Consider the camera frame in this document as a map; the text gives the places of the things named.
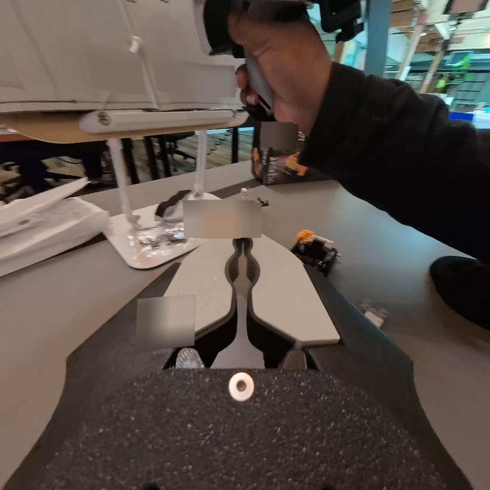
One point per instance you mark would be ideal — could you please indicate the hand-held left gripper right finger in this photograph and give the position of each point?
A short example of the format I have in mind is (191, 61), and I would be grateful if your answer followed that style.
(291, 302)

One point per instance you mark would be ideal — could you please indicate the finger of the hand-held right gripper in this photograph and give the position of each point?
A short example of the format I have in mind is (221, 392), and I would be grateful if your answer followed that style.
(201, 23)

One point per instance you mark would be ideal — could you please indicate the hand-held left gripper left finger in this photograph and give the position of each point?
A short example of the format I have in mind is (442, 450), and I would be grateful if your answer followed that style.
(206, 283)

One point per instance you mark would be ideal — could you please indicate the toy brick car model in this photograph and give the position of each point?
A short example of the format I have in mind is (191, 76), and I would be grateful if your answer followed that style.
(316, 252)

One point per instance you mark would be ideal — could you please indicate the grey desk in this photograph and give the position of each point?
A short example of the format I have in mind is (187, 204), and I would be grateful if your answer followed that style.
(382, 249)

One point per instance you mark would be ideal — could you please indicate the person's right hand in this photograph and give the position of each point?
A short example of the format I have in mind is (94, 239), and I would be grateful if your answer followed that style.
(291, 57)

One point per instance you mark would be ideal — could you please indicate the loose grey wedge black edge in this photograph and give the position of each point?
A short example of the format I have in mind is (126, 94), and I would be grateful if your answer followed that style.
(170, 208)

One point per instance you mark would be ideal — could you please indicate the small black clip piece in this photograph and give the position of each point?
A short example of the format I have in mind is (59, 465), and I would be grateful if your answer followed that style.
(262, 201)

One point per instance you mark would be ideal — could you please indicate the black hanging device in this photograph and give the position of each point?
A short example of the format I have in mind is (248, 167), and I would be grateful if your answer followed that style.
(340, 19)

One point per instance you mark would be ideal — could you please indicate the black office chair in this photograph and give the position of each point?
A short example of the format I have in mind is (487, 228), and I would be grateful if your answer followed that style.
(180, 147)

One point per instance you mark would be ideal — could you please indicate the black toy box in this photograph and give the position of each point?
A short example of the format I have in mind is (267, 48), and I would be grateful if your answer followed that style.
(279, 168)

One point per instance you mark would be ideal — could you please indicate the grey partition panel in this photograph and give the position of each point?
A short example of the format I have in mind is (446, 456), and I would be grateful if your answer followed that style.
(377, 34)

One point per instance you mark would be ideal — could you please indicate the person's dark fleece jacket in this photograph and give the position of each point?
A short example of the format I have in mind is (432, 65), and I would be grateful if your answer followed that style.
(463, 287)

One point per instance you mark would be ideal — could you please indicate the green plant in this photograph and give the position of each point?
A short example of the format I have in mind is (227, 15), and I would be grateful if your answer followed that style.
(455, 72)

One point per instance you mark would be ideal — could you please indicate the studio light panel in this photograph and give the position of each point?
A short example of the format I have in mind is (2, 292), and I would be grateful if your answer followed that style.
(465, 5)

